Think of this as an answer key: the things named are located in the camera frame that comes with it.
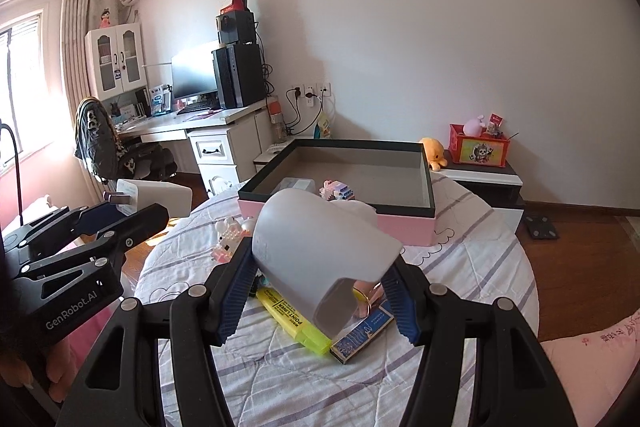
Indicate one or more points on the dark printed garment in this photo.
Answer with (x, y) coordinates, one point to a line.
(95, 137)

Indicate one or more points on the pink embroidered pillow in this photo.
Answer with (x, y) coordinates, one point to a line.
(590, 357)

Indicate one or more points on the black curved pole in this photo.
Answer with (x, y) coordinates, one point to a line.
(17, 167)

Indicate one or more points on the white figurine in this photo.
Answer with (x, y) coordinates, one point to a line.
(235, 224)

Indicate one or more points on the small pink doll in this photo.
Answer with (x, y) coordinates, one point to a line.
(105, 19)

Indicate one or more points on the black box with round lens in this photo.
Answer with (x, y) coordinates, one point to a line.
(235, 27)

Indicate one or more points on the low white black cabinet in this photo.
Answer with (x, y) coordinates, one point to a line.
(480, 179)

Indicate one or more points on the black computer monitor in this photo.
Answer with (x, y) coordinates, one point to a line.
(195, 69)

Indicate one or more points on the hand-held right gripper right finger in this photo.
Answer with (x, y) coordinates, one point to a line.
(405, 307)

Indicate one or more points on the bottle with orange cap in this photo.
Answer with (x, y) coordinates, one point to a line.
(276, 122)

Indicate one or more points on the blue snack bag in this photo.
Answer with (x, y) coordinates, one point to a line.
(323, 127)

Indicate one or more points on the white wall sockets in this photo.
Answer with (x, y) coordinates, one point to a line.
(312, 89)

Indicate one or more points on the black computer tower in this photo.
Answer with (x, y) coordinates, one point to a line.
(240, 77)

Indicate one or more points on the small blue printed box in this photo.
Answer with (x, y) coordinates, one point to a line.
(360, 337)

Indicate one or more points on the colourful block toy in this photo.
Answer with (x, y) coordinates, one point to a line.
(337, 191)

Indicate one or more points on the pink box with dark rim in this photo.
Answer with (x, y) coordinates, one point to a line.
(350, 167)

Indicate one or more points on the rose gold metal cylinder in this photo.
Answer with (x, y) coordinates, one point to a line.
(369, 299)

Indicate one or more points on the black hair clip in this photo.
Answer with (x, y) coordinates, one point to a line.
(260, 281)

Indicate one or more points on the black keyboard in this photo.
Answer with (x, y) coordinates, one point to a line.
(195, 108)

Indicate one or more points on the red storage box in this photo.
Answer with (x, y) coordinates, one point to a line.
(480, 152)

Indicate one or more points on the white power adapter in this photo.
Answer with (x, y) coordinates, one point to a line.
(160, 194)

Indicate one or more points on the blue white carton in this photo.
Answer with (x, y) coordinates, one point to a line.
(159, 99)

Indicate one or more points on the black floor scale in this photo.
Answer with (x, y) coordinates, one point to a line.
(540, 227)

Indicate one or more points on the black office chair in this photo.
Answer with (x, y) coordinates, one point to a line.
(150, 164)

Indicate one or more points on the window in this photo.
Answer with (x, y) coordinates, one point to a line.
(20, 82)

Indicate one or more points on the yellow highlighter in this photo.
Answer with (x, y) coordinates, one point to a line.
(295, 322)

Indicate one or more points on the pale grey cup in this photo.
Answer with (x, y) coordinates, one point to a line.
(320, 252)

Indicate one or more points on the white glass-door cabinet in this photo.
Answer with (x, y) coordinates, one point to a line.
(115, 57)

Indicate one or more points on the small red card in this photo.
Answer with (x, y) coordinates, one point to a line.
(496, 122)

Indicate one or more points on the clear plastic box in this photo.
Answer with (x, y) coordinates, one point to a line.
(300, 184)

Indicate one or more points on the pink plush toy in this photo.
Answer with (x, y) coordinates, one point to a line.
(474, 126)

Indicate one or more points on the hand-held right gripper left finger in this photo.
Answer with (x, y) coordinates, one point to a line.
(235, 302)

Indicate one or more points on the beige curtain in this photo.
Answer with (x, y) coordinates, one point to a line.
(80, 32)

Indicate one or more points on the pink block toy figure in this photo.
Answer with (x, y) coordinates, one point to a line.
(227, 247)

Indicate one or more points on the yellow octopus plush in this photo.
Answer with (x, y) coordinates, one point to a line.
(432, 152)

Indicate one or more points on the person's left hand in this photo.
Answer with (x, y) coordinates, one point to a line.
(60, 372)

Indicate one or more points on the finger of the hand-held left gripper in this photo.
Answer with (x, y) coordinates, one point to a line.
(100, 217)
(145, 219)

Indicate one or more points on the white desk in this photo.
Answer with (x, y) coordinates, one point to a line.
(220, 147)

